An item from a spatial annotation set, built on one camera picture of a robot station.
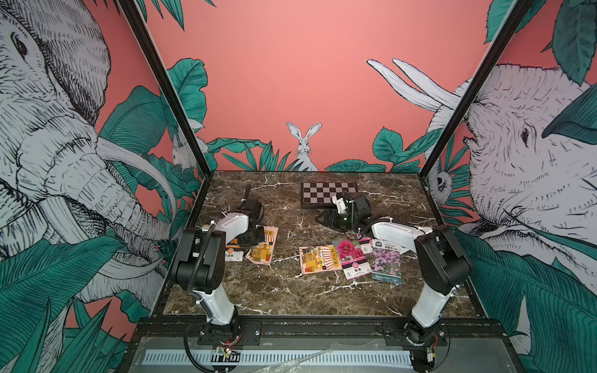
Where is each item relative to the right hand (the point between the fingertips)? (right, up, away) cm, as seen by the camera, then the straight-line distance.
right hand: (318, 218), depth 90 cm
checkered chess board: (+1, +9, +19) cm, 21 cm away
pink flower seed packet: (+14, -16, 0) cm, 22 cm away
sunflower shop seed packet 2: (0, -16, 0) cm, 16 cm away
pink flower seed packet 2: (+20, -11, +5) cm, 24 cm away
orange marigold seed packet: (-34, -14, +2) cm, 37 cm away
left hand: (-25, -9, +5) cm, 27 cm away
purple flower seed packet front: (+27, -18, 0) cm, 32 cm away
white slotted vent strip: (-14, -41, -20) cm, 48 cm away
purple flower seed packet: (+30, -13, +1) cm, 33 cm away
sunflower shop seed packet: (-23, -15, +3) cm, 27 cm away
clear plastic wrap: (-8, -42, -22) cm, 48 cm away
